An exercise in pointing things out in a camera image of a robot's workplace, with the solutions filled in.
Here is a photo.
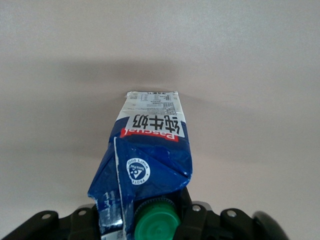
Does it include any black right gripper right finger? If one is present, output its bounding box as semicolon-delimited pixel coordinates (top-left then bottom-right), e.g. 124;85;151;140
179;187;253;240

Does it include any large table cover mat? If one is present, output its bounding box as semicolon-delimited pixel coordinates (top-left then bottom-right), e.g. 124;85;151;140
0;0;320;240

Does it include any blue white milk carton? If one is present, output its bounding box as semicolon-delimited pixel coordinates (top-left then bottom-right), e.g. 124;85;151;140
87;89;195;240

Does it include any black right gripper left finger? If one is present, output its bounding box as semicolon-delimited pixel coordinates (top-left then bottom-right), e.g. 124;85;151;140
0;204;101;240

